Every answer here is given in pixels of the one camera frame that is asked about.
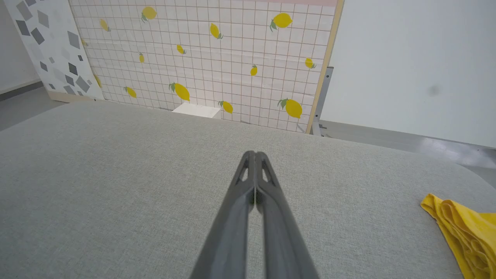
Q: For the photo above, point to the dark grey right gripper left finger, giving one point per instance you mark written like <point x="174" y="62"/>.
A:
<point x="232" y="232"/>

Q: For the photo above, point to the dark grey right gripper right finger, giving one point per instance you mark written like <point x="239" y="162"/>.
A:
<point x="283" y="240"/>

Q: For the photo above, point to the yellow tiger face t-shirt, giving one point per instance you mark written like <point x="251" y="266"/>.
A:
<point x="469" y="232"/>

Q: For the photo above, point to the grey fabric sofa seat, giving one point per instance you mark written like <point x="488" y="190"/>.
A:
<point x="116" y="186"/>

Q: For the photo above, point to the white rectangular block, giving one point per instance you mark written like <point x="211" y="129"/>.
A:
<point x="197" y="110"/>

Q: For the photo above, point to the lemon print tile panel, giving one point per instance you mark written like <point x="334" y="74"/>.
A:
<point x="232" y="50"/>

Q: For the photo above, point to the white partition board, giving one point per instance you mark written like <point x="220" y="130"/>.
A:
<point x="407" y="58"/>

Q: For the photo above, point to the grey terrazzo pattern panel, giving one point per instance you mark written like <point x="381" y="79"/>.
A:
<point x="54" y="46"/>

